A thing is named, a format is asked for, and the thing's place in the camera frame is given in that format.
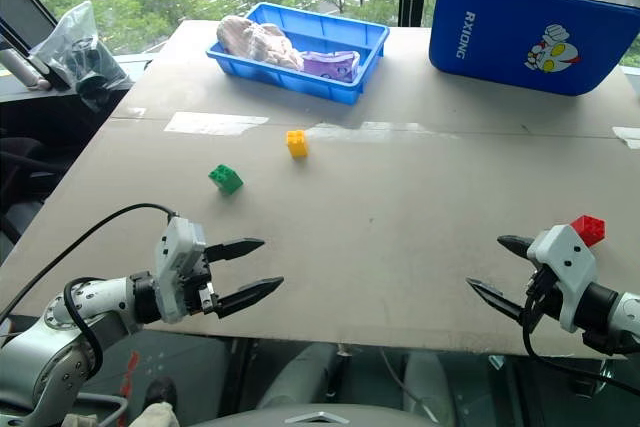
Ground yellow toy brick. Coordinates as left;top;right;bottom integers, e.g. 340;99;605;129
285;129;310;160

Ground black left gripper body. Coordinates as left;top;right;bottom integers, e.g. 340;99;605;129
178;245;222;318

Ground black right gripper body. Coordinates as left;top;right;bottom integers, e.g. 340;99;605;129
521;255;562;321

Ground green toy brick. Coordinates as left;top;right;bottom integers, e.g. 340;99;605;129
207;163;245;196

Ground clear plastic bag with gear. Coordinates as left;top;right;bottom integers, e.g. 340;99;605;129
28;0;135;115

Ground blue plastic bin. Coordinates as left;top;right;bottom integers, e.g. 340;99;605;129
205;1;391;107

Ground red toy brick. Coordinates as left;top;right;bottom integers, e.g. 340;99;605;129
570;214;607;248

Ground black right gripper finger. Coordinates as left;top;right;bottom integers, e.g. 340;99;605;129
465;277;527;325
496;234;537;263

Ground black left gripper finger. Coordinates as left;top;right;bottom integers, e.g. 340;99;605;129
205;237;266;264
214;276;285;319

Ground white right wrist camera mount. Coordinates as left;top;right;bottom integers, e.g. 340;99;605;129
526;223;599;334

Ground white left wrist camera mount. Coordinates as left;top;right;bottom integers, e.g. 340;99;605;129
153;216;208;325

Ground long clear tape strip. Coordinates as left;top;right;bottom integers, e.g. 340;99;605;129
305;121;460;144

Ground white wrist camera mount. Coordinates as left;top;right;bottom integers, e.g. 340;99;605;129
153;216;208;325
526;223;599;334

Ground grey robot torso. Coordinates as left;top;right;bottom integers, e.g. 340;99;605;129
202;340;459;427

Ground silver metal cylinder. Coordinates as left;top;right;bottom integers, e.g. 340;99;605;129
0;48;45;92

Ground blue cartoon carrying case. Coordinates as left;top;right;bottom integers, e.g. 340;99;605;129
427;0;640;98

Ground wide clear tape strip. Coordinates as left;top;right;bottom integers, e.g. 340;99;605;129
163;111;271;137

